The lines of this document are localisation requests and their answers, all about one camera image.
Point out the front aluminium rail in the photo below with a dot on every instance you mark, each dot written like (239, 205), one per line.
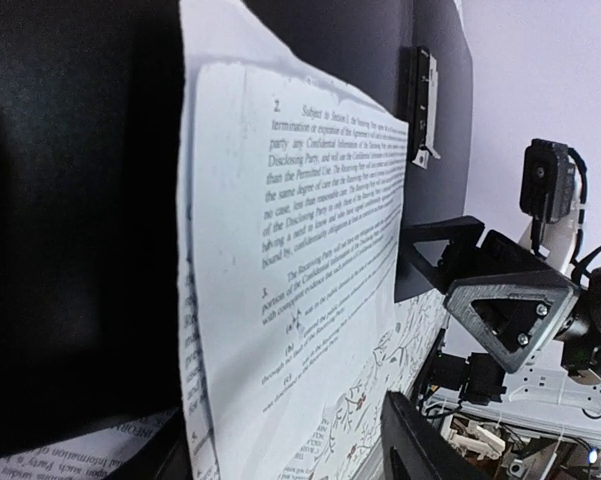
(548, 401)

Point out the floral tablecloth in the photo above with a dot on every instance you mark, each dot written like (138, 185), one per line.
(347, 442)

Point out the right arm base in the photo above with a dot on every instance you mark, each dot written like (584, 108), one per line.
(478, 379)

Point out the printed paper sheet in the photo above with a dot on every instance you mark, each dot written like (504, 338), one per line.
(293, 202)
(166, 445)

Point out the black clip folder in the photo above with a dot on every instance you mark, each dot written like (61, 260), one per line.
(90, 102)

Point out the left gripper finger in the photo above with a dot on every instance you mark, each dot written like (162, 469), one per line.
(413, 449)

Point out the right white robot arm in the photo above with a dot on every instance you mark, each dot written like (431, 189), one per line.
(581, 332)

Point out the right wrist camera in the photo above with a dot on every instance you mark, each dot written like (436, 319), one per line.
(548, 180)

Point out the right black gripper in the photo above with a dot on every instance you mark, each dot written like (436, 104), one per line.
(509, 300)

